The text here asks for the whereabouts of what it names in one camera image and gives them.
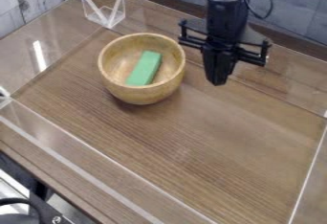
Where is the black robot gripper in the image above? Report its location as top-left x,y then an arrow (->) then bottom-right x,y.
179,0 -> 271,85

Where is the green rectangular block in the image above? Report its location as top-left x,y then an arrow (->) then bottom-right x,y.
125,51 -> 163,86

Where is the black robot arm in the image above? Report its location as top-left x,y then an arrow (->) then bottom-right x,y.
179,0 -> 273,86

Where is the wooden bowl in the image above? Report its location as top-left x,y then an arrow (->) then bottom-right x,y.
97,33 -> 185,105

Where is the clear acrylic corner bracket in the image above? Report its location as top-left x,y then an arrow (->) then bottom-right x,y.
80,0 -> 125,29

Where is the black metal table mount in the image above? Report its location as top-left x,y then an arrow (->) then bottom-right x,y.
28,192 -> 75,224

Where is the black cable bottom left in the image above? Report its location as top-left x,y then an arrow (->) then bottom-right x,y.
0,196 -> 43,224

